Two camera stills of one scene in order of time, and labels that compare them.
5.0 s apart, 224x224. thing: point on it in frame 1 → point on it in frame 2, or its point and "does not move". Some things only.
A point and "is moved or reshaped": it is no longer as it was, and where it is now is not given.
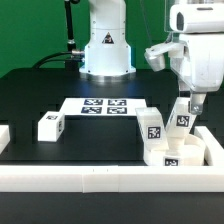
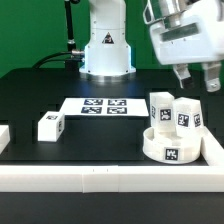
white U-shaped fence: [97, 179] does not move
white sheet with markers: [101, 106] does not move
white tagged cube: [179, 123] is moved or reshaped
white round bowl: [193, 154] is moved or reshaped
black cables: [38, 64] does not move
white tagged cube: [151, 129] → [162, 112]
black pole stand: [71, 62] does not move
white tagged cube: [51, 126] does not move
